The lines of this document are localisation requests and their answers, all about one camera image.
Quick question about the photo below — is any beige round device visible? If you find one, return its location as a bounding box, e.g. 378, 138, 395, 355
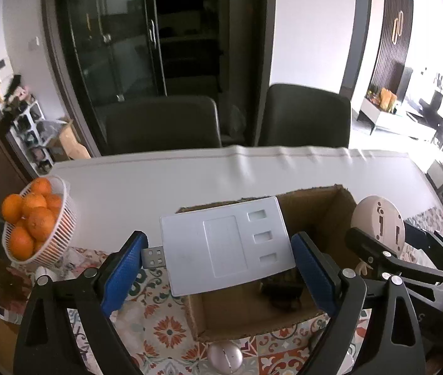
351, 196, 405, 257

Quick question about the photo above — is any white card reader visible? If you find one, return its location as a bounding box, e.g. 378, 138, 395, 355
142, 197, 296, 296

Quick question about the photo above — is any patterned tablecloth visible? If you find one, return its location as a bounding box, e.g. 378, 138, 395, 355
9, 206, 443, 375

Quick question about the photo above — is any white fruit basket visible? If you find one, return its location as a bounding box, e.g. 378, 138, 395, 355
2, 175, 77, 267

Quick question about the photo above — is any brown cardboard box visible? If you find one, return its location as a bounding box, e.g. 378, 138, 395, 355
161, 185, 359, 342

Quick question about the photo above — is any orange fruit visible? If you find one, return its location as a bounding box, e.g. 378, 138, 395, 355
1, 194, 23, 225
30, 177, 52, 197
26, 207, 56, 242

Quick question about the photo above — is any white tv console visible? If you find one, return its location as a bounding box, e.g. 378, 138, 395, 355
359, 98, 436, 141

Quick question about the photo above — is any right dark chair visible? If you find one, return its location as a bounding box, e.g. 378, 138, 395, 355
258, 84, 352, 148

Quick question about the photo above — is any dark chair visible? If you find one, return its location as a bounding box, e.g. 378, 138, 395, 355
258, 84, 352, 148
105, 96, 221, 154

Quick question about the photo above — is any left dark chair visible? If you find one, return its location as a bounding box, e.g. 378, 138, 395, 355
105, 96, 221, 154

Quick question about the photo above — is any white shoe shelf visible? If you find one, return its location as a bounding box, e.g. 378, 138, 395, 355
10, 97, 54, 176

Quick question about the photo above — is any dark glass door cabinet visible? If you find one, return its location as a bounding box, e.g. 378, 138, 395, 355
41, 0, 276, 156

